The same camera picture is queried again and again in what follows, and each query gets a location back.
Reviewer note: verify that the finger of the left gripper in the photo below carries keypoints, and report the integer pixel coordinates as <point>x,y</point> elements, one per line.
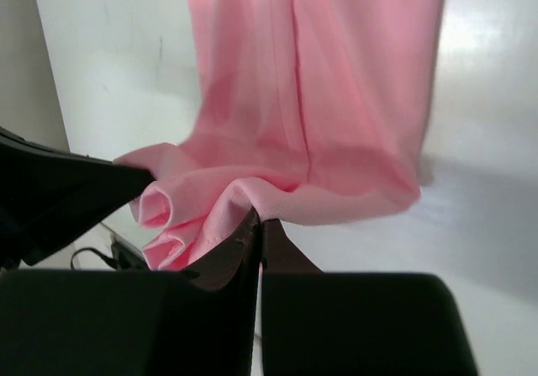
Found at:
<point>50,198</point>

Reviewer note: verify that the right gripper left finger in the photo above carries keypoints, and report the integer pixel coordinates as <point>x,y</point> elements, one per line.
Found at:
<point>198,321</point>

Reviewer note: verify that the pink t-shirt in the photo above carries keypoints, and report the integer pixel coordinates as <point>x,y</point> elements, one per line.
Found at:
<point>313,112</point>

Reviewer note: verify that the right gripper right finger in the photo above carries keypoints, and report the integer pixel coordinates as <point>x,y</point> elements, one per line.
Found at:
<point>318,323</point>

